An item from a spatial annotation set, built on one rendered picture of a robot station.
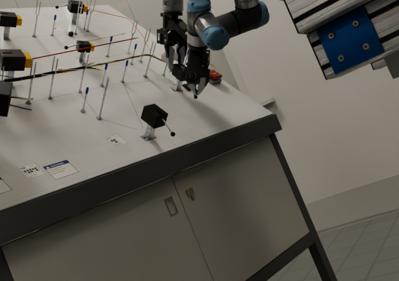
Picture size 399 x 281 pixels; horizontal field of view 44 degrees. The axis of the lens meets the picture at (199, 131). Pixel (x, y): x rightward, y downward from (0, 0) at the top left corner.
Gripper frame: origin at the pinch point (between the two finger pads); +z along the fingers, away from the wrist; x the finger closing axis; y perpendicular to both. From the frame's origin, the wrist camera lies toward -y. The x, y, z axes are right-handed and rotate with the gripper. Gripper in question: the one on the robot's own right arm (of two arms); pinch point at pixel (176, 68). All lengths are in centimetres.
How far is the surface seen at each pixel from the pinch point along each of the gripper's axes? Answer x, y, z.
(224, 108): -11.3, -14.5, 14.3
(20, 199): 75, -35, 24
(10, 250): 79, -38, 34
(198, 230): 22, -38, 45
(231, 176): 0.4, -30.1, 34.2
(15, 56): 58, 4, -6
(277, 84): -167, 88, 27
